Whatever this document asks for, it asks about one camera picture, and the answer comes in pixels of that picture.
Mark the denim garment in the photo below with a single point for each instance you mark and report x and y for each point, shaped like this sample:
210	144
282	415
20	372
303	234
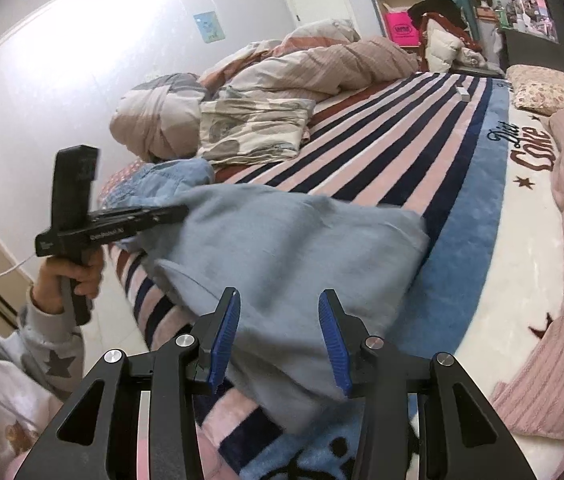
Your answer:
172	175

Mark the small wall poster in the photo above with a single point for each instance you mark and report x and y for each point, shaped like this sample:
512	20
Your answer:
209	26

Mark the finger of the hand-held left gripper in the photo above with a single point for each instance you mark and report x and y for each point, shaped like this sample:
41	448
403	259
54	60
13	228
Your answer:
167	214

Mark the black cabinet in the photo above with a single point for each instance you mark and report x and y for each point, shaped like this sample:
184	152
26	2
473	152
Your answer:
537	55

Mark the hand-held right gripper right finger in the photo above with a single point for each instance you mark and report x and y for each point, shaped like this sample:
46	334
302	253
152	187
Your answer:
334	345

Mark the person's left forearm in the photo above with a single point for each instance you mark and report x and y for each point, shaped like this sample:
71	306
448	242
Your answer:
47	350

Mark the white red padded jacket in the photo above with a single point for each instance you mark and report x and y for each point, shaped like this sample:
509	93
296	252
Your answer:
442	47

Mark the pink shopping bag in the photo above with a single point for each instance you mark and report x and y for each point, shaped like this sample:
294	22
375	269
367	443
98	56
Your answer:
401	27

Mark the green bottle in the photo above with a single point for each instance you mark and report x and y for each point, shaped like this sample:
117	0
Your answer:
502	17

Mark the pink dotted cloth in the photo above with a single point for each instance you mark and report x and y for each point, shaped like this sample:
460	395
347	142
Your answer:
117	180

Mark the grey patterned folded cloth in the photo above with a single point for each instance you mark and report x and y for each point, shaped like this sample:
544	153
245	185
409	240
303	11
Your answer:
252	130

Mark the clear display box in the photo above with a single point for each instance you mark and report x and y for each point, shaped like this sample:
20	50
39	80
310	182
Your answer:
534	15

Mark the person's left hand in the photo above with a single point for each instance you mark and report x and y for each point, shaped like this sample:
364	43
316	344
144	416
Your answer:
49	285

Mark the striped printed blanket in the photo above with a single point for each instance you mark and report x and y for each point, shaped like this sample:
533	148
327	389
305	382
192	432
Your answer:
387	150

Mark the beige pink striped duvet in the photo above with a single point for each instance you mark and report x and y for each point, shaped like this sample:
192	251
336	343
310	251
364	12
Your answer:
312	65

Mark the dark clothes pile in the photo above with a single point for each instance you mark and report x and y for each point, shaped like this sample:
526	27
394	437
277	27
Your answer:
437	7

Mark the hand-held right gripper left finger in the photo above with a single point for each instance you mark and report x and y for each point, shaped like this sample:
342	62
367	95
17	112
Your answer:
224	340

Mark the floral pillow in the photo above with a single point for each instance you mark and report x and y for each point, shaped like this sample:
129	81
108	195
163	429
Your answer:
547	90

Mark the light blue pants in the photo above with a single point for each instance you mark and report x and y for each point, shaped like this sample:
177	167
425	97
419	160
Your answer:
287	250

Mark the small white box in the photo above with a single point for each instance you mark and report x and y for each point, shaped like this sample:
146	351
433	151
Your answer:
462	93

